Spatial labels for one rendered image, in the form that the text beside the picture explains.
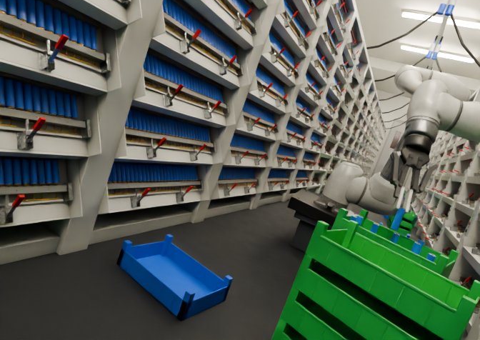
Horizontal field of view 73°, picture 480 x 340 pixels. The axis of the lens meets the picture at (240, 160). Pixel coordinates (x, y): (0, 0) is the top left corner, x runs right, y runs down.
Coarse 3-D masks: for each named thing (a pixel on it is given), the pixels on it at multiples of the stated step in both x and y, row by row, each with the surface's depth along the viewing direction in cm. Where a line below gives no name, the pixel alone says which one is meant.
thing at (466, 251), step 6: (468, 240) 169; (474, 240) 168; (468, 246) 168; (474, 246) 167; (462, 252) 169; (468, 252) 157; (474, 252) 152; (468, 258) 156; (474, 258) 144; (474, 264) 143
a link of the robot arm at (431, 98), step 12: (420, 84) 105; (432, 84) 101; (444, 84) 102; (420, 96) 101; (432, 96) 99; (444, 96) 99; (408, 108) 105; (420, 108) 99; (432, 108) 98; (444, 108) 98; (456, 108) 97; (444, 120) 98; (456, 120) 98
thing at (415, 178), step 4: (420, 156) 96; (420, 160) 96; (420, 164) 95; (416, 168) 95; (420, 168) 95; (412, 172) 98; (416, 172) 95; (412, 176) 97; (416, 176) 95; (412, 180) 96; (416, 180) 94; (412, 184) 95; (416, 184) 94; (412, 188) 95; (416, 188) 93
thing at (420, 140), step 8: (408, 136) 99; (416, 136) 97; (424, 136) 96; (408, 144) 98; (416, 144) 96; (424, 144) 95; (408, 152) 97; (416, 152) 97; (424, 152) 97; (416, 160) 96; (424, 160) 96
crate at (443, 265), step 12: (336, 216) 100; (348, 216) 106; (336, 228) 99; (360, 228) 95; (384, 228) 109; (372, 240) 92; (384, 240) 90; (408, 240) 104; (396, 252) 88; (408, 252) 86; (420, 252) 101; (432, 252) 99; (456, 252) 94; (420, 264) 84; (432, 264) 82; (444, 264) 80; (444, 276) 87
